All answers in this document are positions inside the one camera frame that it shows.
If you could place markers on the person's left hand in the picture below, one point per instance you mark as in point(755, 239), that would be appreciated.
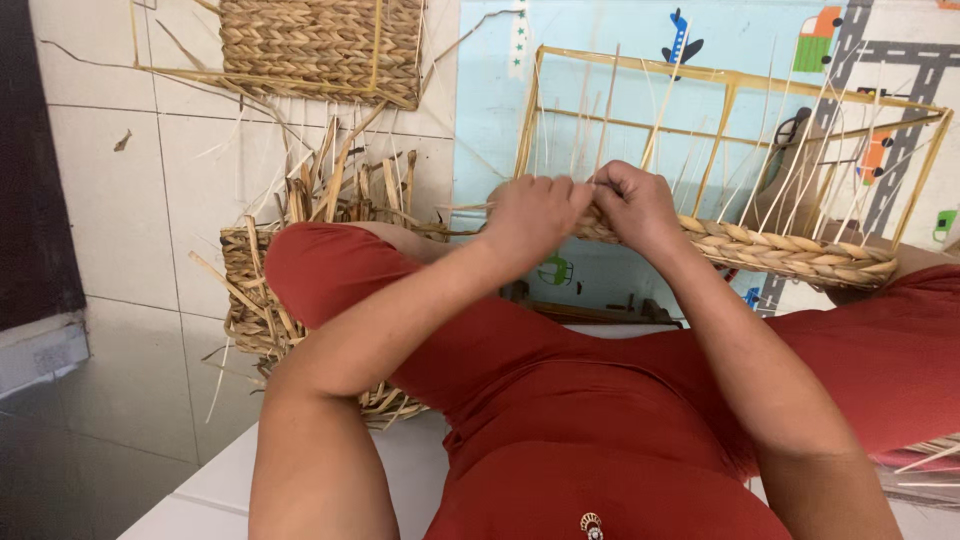
point(529, 217)

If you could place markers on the person's right hand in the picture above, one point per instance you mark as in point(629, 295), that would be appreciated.
point(637, 206)

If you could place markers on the person's right fingers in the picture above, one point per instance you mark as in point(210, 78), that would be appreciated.
point(611, 184)

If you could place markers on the person's left fingers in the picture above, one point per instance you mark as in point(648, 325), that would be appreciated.
point(551, 187)

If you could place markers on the unfinished woven basket frame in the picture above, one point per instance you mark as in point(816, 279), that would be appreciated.
point(787, 251)

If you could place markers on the light blue printed play mat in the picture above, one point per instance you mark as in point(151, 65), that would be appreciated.
point(750, 45)

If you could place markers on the person's red clothing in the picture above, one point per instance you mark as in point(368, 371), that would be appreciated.
point(585, 420)

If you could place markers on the finished woven straw basket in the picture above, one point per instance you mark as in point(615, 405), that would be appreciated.
point(322, 49)

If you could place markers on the partly woven basket with straws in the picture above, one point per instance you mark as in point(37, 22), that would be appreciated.
point(255, 300)

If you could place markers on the silver brooch pendant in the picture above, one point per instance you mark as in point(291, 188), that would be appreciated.
point(592, 526)

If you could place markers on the loose straw bundle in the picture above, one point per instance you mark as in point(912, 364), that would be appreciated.
point(926, 469)

